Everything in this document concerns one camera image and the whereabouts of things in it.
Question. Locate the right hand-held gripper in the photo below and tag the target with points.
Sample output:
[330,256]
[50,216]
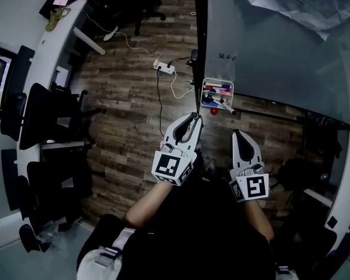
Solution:
[252,187]

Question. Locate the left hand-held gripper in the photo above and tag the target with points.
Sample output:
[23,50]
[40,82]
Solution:
[169,168]

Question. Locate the person's left forearm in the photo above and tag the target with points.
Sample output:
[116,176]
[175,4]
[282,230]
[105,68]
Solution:
[146,206]

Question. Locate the person's right forearm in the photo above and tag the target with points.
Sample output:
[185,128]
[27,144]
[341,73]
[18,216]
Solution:
[258,217]

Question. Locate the white marker tray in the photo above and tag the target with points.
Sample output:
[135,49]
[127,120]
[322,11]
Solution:
[202,82]

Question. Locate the large whiteboard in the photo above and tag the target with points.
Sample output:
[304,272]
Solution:
[200,25]

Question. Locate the red round magnet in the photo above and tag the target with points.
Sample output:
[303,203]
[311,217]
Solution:
[214,111]

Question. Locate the black backpack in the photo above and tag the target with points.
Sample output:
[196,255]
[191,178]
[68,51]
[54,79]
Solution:
[300,174]

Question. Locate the white power strip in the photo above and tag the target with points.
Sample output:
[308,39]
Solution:
[163,66]

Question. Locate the dark garment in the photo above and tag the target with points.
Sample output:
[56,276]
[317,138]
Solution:
[321,136]

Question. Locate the black stand knob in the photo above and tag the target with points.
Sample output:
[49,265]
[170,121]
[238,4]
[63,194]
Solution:
[194,55]

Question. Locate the person's black shirt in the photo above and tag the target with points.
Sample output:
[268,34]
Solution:
[198,229]

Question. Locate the white side desk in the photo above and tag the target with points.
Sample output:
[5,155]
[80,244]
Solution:
[345,179]

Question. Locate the black office chair with headrest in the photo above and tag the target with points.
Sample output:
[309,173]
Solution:
[146,4]

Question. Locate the black mesh office chair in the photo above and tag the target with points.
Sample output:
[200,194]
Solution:
[52,185]
[29,238]
[46,115]

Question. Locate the crumpled paper sheet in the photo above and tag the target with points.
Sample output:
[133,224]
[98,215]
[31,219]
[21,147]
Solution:
[294,1]

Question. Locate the long white curved desk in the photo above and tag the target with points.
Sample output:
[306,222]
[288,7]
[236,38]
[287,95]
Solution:
[55,39]

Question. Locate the clear plastic bottle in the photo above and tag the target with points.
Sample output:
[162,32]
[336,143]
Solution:
[48,232]

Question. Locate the olive green bag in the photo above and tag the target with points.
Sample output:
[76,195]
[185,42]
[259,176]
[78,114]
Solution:
[55,19]

